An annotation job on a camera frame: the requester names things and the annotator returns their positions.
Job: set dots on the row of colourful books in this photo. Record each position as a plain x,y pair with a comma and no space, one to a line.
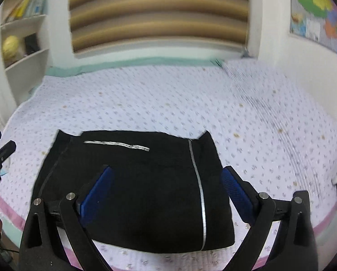
26,4

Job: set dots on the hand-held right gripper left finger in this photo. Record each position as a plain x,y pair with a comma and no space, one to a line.
98,192

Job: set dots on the brown striped window blind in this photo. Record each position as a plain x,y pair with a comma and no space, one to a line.
160,14

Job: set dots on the black box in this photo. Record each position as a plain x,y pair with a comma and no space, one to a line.
31,43

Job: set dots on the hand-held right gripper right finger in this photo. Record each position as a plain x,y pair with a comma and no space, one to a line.
236,192

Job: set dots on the white floral quilt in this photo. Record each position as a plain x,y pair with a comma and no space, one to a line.
241,113

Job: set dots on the teal bed sheet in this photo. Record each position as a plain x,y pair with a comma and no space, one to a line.
100,65

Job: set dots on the yellow globe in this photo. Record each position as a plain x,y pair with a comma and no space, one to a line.
10,46

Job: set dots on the colourful wall map poster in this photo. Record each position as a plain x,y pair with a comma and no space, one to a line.
318,8

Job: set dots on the white bookshelf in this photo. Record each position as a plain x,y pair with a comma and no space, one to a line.
30,59

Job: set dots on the black hooded jacket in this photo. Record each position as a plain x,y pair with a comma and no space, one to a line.
146,192

